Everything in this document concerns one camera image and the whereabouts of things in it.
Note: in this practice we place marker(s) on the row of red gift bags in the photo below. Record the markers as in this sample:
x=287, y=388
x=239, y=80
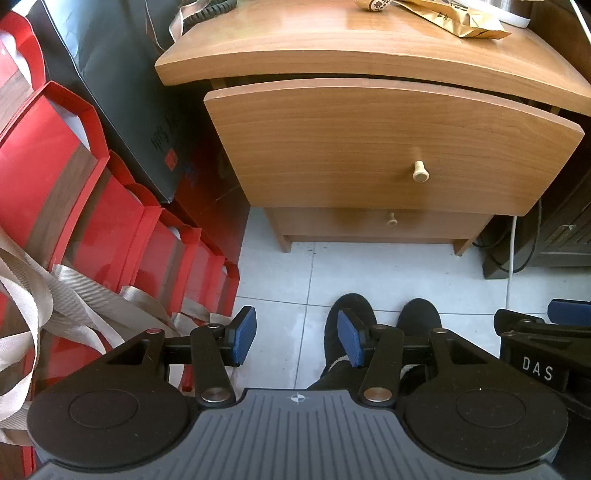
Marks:
x=69, y=184

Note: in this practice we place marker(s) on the person's leg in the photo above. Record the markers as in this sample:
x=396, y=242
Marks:
x=337, y=376
x=413, y=369

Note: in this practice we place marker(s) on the dark wooden cabinet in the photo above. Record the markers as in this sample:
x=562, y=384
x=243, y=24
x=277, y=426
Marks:
x=563, y=221

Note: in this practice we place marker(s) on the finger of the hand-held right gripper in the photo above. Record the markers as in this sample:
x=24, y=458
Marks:
x=521, y=323
x=570, y=308

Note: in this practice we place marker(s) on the small wooden drawer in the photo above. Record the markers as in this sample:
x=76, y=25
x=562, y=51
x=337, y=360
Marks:
x=332, y=224

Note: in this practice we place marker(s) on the gold tea packet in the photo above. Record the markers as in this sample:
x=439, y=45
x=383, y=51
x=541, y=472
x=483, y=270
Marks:
x=457, y=21

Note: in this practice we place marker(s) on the person's right leg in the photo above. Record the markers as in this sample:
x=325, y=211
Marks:
x=413, y=369

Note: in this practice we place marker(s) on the black paper gift bag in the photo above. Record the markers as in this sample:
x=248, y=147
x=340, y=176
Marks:
x=115, y=92

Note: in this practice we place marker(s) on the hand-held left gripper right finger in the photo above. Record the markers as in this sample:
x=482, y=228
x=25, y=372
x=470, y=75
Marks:
x=352, y=337

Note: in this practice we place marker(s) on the person's right black shoe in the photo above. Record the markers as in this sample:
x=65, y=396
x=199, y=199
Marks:
x=420, y=314

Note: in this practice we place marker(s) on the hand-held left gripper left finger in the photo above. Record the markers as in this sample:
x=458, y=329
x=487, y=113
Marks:
x=244, y=334

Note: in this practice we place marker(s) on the white steel electric kettle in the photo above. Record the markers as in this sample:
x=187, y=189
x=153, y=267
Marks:
x=508, y=11

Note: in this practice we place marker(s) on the person's left leg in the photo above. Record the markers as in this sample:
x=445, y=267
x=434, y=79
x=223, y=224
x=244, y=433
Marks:
x=337, y=376

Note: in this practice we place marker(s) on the wooden nightstand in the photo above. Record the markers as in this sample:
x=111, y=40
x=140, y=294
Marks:
x=323, y=46

